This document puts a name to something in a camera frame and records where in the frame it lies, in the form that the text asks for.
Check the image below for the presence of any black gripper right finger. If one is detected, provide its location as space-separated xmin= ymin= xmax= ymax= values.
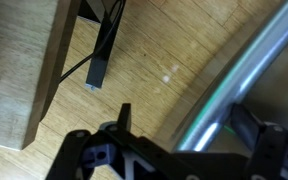
xmin=229 ymin=103 xmax=288 ymax=180

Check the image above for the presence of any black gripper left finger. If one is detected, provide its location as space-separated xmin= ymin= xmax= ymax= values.
xmin=45 ymin=103 xmax=142 ymax=180

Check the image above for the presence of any silver freezer drawer handle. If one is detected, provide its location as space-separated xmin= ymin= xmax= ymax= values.
xmin=172 ymin=0 xmax=288 ymax=153

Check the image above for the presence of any black metal table leg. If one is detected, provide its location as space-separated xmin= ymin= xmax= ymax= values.
xmin=78 ymin=0 xmax=127 ymax=90

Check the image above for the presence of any thin black power cable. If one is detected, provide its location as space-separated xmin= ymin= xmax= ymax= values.
xmin=58 ymin=0 xmax=125 ymax=84

